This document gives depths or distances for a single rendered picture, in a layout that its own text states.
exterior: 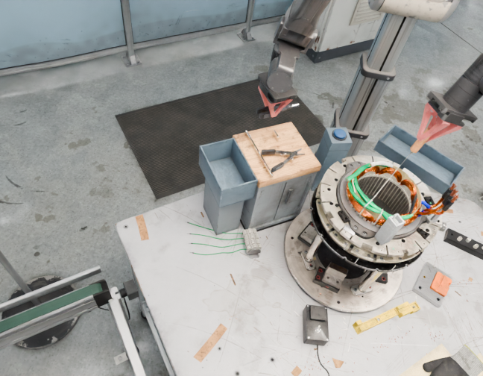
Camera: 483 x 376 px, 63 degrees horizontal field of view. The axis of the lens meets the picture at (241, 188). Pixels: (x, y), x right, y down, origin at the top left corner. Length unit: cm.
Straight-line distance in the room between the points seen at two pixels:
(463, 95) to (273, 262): 72
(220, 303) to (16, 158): 181
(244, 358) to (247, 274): 24
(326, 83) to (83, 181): 195
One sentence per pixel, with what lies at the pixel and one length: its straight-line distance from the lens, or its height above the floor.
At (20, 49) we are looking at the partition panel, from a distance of 304.
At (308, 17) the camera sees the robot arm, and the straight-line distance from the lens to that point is 87.
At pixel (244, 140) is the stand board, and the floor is 107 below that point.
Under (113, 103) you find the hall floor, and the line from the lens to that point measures 291.
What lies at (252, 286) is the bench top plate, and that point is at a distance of 124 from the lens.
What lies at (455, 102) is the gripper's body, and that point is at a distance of 92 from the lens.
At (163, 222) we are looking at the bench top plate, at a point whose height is 78.
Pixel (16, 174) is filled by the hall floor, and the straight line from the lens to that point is 261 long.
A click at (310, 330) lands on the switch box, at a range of 118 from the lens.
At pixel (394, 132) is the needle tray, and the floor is 104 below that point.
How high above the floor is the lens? 191
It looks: 52 degrees down
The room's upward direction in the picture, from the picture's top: 11 degrees clockwise
